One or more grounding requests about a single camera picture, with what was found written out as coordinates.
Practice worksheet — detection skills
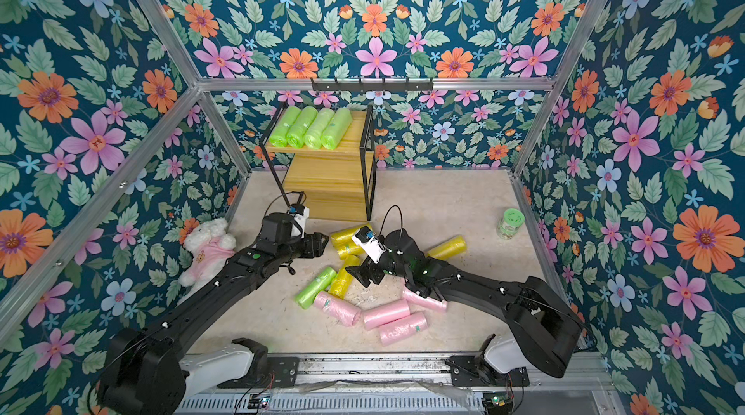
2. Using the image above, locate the wooden three-tier shelf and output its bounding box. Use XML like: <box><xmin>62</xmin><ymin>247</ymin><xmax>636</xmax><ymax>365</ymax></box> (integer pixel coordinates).
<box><xmin>259</xmin><ymin>104</ymin><xmax>376</xmax><ymax>222</ymax></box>

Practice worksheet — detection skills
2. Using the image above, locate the pink roll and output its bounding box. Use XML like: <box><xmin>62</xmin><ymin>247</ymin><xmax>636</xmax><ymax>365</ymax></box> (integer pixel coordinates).
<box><xmin>402</xmin><ymin>287</ymin><xmax>448</xmax><ymax>312</ymax></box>
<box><xmin>362</xmin><ymin>299</ymin><xmax>411</xmax><ymax>331</ymax></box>
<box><xmin>314</xmin><ymin>291</ymin><xmax>362</xmax><ymax>327</ymax></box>
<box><xmin>378</xmin><ymin>312</ymin><xmax>429</xmax><ymax>346</ymax></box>

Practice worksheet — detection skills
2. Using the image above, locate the green roll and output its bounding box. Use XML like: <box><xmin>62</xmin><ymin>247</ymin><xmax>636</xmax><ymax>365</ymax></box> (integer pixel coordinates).
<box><xmin>304</xmin><ymin>108</ymin><xmax>335</xmax><ymax>150</ymax></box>
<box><xmin>286</xmin><ymin>106</ymin><xmax>318</xmax><ymax>148</ymax></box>
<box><xmin>320</xmin><ymin>108</ymin><xmax>353</xmax><ymax>150</ymax></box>

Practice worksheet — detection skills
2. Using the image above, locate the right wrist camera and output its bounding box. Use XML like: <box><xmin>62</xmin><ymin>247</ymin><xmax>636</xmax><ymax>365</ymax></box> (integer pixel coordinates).
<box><xmin>352</xmin><ymin>226</ymin><xmax>387</xmax><ymax>264</ymax></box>

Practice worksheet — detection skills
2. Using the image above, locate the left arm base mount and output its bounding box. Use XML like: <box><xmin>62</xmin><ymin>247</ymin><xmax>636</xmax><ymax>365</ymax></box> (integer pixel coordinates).
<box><xmin>218</xmin><ymin>339</ymin><xmax>300</xmax><ymax>389</ymax></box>

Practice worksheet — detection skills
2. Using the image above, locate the pink roll left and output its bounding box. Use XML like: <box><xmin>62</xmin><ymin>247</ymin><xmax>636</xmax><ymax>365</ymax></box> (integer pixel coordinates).
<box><xmin>314</xmin><ymin>291</ymin><xmax>362</xmax><ymax>327</ymax></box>

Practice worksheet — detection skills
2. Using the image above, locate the pink roll bottom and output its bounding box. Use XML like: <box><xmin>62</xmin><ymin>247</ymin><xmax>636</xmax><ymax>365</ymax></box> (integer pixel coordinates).
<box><xmin>378</xmin><ymin>312</ymin><xmax>429</xmax><ymax>346</ymax></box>

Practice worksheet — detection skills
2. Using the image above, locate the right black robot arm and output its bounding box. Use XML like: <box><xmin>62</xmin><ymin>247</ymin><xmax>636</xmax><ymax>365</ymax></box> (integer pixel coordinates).
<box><xmin>348</xmin><ymin>226</ymin><xmax>584</xmax><ymax>378</ymax></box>

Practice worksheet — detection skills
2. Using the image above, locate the green roll diagonal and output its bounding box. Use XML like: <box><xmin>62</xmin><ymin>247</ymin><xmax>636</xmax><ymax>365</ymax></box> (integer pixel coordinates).
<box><xmin>294</xmin><ymin>267</ymin><xmax>338</xmax><ymax>309</ymax></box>
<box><xmin>269</xmin><ymin>106</ymin><xmax>301</xmax><ymax>147</ymax></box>

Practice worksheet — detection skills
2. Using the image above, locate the black wall hook rail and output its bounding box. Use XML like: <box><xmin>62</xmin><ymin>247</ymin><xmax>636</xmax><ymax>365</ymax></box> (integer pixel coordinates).
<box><xmin>310</xmin><ymin>78</ymin><xmax>435</xmax><ymax>93</ymax></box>

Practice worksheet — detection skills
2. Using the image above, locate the white plush toy pink shirt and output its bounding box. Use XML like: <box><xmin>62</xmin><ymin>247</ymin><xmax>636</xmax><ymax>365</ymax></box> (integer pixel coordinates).
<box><xmin>178</xmin><ymin>218</ymin><xmax>237</xmax><ymax>292</ymax></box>

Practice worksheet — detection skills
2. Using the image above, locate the yellow roll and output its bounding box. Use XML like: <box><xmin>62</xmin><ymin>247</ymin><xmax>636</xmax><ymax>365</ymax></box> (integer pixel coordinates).
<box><xmin>336</xmin><ymin>241</ymin><xmax>365</xmax><ymax>260</ymax></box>
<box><xmin>330</xmin><ymin>223</ymin><xmax>371</xmax><ymax>246</ymax></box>

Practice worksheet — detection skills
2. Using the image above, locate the aluminium front rail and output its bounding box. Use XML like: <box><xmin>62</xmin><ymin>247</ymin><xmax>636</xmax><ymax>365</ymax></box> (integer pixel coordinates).
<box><xmin>192</xmin><ymin>352</ymin><xmax>617</xmax><ymax>398</ymax></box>

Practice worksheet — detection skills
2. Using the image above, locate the pink roll centre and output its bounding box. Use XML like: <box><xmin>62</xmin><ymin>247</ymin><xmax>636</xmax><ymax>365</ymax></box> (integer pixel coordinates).
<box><xmin>362</xmin><ymin>299</ymin><xmax>411</xmax><ymax>331</ymax></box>

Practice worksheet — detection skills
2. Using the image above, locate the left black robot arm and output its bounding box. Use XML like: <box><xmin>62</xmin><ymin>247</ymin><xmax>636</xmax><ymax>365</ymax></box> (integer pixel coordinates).
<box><xmin>96</xmin><ymin>209</ymin><xmax>330</xmax><ymax>414</ymax></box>

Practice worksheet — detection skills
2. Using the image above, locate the green lidded jar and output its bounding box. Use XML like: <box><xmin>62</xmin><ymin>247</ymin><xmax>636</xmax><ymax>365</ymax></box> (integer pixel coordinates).
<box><xmin>498</xmin><ymin>208</ymin><xmax>525</xmax><ymax>240</ymax></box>

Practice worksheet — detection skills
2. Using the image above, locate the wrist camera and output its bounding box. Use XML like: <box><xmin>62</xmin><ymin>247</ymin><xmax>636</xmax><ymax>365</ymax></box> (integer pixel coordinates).
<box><xmin>287</xmin><ymin>203</ymin><xmax>310</xmax><ymax>238</ymax></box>
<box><xmin>352</xmin><ymin>226</ymin><xmax>387</xmax><ymax>264</ymax></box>

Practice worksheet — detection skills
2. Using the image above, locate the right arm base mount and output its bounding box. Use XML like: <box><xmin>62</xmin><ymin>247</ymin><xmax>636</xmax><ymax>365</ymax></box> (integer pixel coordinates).
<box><xmin>445</xmin><ymin>333</ymin><xmax>530</xmax><ymax>388</ymax></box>

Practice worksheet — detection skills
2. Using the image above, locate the yellow roll top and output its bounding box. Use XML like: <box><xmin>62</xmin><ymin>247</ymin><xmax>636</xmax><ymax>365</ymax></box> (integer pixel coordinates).
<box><xmin>330</xmin><ymin>223</ymin><xmax>371</xmax><ymax>246</ymax></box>

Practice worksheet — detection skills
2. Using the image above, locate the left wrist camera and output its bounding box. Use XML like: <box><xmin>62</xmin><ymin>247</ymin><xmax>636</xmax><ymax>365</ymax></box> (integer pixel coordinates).
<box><xmin>287</xmin><ymin>203</ymin><xmax>310</xmax><ymax>238</ymax></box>

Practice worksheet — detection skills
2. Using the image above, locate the pink roll middle right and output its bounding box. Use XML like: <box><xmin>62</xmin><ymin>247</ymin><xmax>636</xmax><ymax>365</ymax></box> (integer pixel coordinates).
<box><xmin>402</xmin><ymin>287</ymin><xmax>448</xmax><ymax>312</ymax></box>

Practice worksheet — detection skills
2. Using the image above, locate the yellow roll right diagonal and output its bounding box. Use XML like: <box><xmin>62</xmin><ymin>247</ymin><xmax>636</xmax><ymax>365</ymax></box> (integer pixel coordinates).
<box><xmin>426</xmin><ymin>236</ymin><xmax>468</xmax><ymax>261</ymax></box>

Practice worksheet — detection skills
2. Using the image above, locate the yellow roll diagonal middle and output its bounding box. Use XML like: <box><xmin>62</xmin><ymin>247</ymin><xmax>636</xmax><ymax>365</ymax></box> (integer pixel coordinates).
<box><xmin>328</xmin><ymin>255</ymin><xmax>362</xmax><ymax>300</ymax></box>

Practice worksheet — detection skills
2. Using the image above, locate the yellow roll diagonal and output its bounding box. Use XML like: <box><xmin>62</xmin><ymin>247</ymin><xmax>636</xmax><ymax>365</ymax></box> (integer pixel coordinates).
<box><xmin>426</xmin><ymin>236</ymin><xmax>468</xmax><ymax>261</ymax></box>
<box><xmin>328</xmin><ymin>255</ymin><xmax>362</xmax><ymax>300</ymax></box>

